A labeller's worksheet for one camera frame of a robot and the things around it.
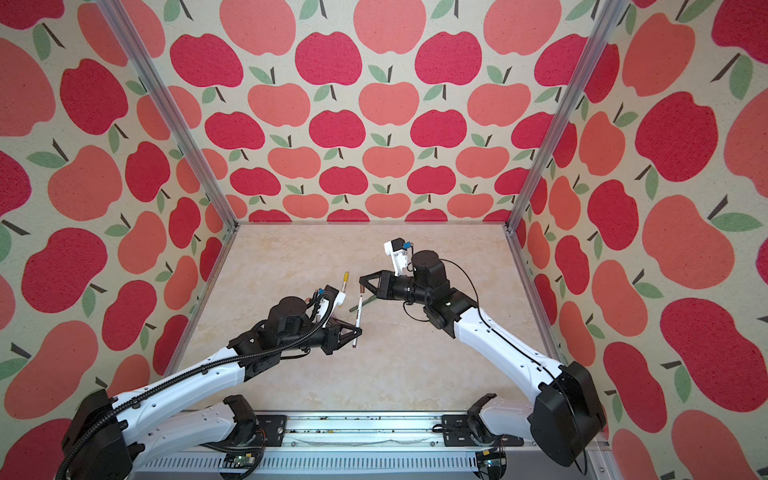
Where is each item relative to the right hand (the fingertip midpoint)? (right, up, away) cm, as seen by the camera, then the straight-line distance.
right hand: (367, 278), depth 72 cm
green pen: (-3, -11, +26) cm, 28 cm away
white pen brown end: (-3, -16, 0) cm, 17 cm away
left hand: (-1, -14, -1) cm, 14 cm away
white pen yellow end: (-10, -3, +32) cm, 34 cm away
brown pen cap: (-1, -2, 0) cm, 3 cm away
